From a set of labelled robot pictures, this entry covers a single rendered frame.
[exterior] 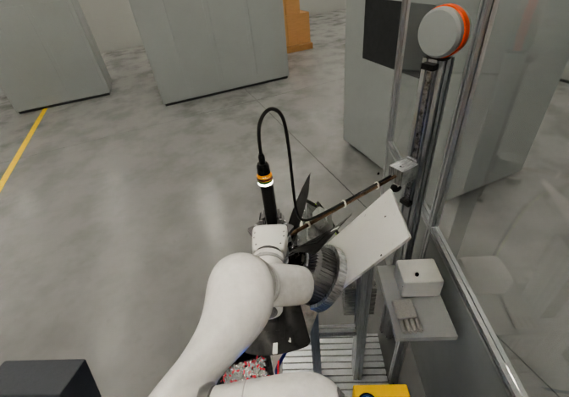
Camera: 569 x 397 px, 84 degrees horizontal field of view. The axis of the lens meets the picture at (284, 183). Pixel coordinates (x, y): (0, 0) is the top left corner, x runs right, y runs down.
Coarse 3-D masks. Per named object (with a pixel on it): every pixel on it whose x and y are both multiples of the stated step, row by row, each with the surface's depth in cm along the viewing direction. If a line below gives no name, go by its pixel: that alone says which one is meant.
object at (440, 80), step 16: (448, 64) 105; (432, 80) 109; (448, 80) 110; (432, 96) 113; (416, 112) 120; (432, 112) 114; (416, 128) 124; (432, 128) 118; (432, 144) 123; (432, 160) 129; (416, 192) 136; (400, 208) 149; (416, 208) 143; (416, 224) 150; (400, 256) 164; (384, 304) 195; (384, 320) 203
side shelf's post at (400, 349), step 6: (396, 342) 165; (402, 342) 158; (396, 348) 167; (402, 348) 163; (396, 354) 166; (402, 354) 166; (396, 360) 170; (402, 360) 170; (390, 366) 182; (396, 366) 174; (390, 372) 184; (396, 372) 179; (390, 378) 184; (396, 378) 183
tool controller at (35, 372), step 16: (0, 368) 92; (16, 368) 92; (32, 368) 91; (48, 368) 91; (64, 368) 90; (80, 368) 91; (0, 384) 87; (16, 384) 87; (32, 384) 86; (48, 384) 86; (64, 384) 86; (80, 384) 90; (96, 384) 97
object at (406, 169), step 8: (400, 160) 129; (408, 160) 128; (416, 160) 127; (392, 168) 126; (400, 168) 124; (408, 168) 124; (416, 168) 126; (400, 176) 124; (408, 176) 126; (416, 176) 129; (400, 184) 126
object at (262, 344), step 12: (288, 312) 104; (300, 312) 103; (276, 324) 102; (288, 324) 101; (300, 324) 100; (264, 336) 100; (276, 336) 99; (300, 336) 96; (252, 348) 100; (264, 348) 98; (288, 348) 95; (300, 348) 94
